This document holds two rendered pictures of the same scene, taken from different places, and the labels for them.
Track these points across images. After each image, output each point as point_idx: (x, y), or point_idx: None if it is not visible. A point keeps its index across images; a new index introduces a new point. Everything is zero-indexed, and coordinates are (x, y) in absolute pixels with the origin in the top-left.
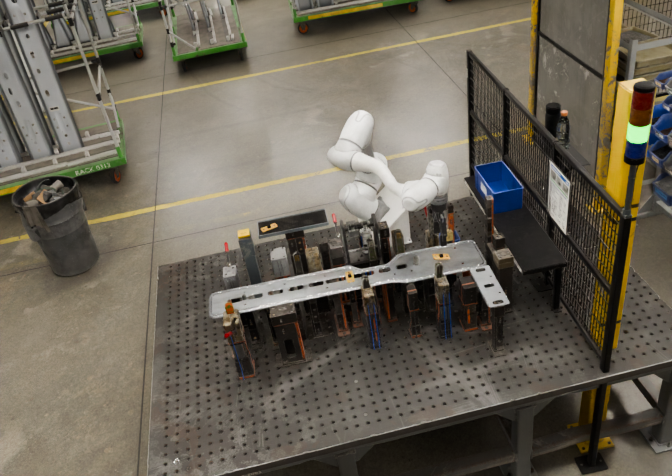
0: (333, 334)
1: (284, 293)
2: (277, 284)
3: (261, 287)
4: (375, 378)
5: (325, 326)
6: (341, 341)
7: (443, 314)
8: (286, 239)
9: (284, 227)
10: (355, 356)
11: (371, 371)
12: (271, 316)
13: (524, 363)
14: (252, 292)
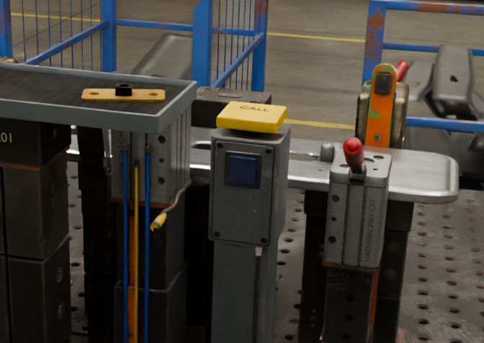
0: (81, 291)
1: (194, 138)
2: (199, 158)
3: None
4: (77, 203)
5: (83, 310)
6: (77, 272)
7: None
8: (70, 141)
9: (61, 83)
10: (76, 240)
11: (72, 212)
12: (268, 93)
13: None
14: (294, 163)
